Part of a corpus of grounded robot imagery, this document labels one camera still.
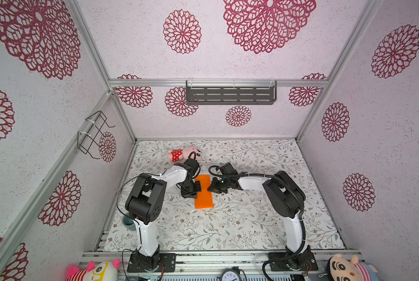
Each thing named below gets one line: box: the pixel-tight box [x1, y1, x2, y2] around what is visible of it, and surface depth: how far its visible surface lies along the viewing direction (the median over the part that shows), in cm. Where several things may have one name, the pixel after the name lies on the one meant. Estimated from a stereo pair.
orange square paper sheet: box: [194, 174, 214, 209], surface depth 94 cm
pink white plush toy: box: [66, 258, 120, 281], surface depth 67 cm
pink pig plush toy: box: [166, 146, 202, 163], surface depth 108 cm
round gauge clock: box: [220, 265, 243, 281], surface depth 70 cm
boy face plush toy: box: [326, 253, 380, 281], surface depth 67 cm
